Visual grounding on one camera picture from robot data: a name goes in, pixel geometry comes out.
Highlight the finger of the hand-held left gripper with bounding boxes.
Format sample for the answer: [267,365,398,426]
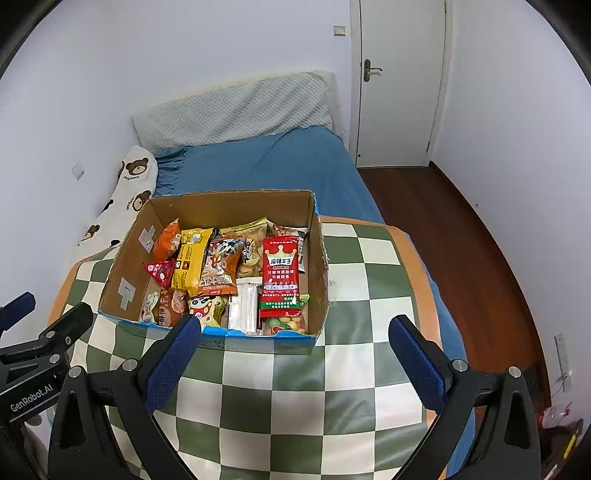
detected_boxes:
[39,302,94,347]
[0,292,37,330]

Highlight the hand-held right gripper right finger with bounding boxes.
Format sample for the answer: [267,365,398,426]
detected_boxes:
[388,315,542,480]

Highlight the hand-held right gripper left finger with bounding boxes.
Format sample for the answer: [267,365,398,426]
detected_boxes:
[48,314,204,480]

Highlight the brown snack packet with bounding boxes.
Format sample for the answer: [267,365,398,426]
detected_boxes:
[157,288,189,328]

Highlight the small white snack packet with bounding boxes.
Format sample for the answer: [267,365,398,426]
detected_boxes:
[139,293,160,324]

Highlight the small red triangular packet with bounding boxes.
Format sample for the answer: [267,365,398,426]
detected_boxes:
[142,258,177,289]

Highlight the white clear snack packet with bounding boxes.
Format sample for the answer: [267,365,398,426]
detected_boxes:
[227,277,262,335]

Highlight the orange cartoon snack packet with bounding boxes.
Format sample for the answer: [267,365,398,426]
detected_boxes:
[198,237,245,298]

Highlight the orange-red snack packet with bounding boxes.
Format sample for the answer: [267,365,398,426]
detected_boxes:
[152,218,182,264]

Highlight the colourful candy packet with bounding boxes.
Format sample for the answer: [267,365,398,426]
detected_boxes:
[261,295,311,336]

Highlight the long red snack packet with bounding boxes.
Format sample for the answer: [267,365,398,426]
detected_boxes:
[259,235,302,319]

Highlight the slim dark snack bar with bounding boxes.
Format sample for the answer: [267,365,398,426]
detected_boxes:
[295,228,309,274]

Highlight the cardboard box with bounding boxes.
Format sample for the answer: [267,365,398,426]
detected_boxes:
[97,189,331,355]

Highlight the green checkered blanket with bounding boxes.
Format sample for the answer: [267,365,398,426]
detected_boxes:
[46,215,444,480]

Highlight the pale yellow snack packet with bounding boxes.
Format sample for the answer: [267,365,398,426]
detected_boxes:
[219,217,269,278]

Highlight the bear print pillow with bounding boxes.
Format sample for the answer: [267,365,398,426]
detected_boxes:
[76,145,160,247]

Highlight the clear cookie packet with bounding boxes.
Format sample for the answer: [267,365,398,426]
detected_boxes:
[267,223,301,241]

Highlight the dark low furniture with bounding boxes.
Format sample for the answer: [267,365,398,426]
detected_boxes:
[538,415,587,480]

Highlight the blue bed sheet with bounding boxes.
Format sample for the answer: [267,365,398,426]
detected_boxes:
[152,126,476,480]

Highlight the white textured pillow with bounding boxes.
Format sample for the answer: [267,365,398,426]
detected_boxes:
[131,70,335,153]

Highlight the white door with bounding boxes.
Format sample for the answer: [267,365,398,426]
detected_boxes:
[348,0,451,169]

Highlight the white wall socket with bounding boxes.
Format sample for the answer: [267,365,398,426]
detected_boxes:
[554,332,573,393]

